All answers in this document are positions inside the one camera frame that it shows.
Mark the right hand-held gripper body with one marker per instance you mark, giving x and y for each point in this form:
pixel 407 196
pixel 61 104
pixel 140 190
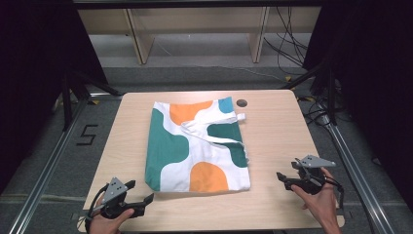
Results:
pixel 308 180

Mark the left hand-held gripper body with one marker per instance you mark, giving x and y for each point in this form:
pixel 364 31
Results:
pixel 114 191

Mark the white green orange tote bag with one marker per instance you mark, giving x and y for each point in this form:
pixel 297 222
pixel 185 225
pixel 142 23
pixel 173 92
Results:
pixel 168 146

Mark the person's right hand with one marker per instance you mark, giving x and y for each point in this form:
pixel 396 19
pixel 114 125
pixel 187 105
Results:
pixel 324 204

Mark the person's left hand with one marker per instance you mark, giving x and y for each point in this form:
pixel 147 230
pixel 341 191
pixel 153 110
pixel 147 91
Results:
pixel 107 225

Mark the black stand leg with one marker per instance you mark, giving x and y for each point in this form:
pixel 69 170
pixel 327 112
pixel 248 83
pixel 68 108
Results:
pixel 330 94
pixel 68 100

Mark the dark round table grommet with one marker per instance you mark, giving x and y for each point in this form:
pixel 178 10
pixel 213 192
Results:
pixel 242 103

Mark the black curtain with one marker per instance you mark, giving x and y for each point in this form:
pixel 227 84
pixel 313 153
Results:
pixel 373 81
pixel 35 81

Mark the light wooden bench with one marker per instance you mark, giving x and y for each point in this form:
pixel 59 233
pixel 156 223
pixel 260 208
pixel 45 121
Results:
pixel 195 19

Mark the metal floor rail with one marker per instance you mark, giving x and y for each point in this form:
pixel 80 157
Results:
pixel 354 169
pixel 48 162

